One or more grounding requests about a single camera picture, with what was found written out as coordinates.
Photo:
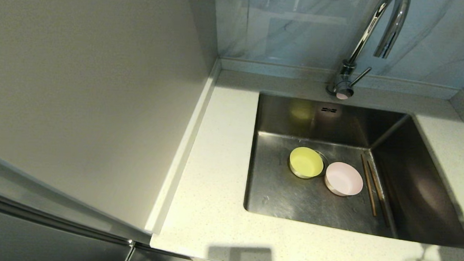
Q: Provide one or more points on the yellow plastic bowl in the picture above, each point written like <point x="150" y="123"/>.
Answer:
<point x="306" y="163"/>

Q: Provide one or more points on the pink plastic bowl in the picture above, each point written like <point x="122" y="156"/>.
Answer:
<point x="345" y="179"/>

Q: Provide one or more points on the chrome gooseneck faucet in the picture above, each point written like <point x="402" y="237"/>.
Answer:
<point x="345" y="79"/>

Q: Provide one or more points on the wooden chopstick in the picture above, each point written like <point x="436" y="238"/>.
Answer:
<point x="368" y="185"/>
<point x="378" y="194"/>

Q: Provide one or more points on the stainless steel sink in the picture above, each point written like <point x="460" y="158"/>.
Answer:
<point x="291" y="202"/>

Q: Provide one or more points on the metal sink drain strainer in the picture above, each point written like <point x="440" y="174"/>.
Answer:
<point x="326" y="161"/>

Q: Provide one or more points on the grey tall cabinet door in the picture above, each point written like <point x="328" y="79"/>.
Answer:
<point x="39" y="243"/>

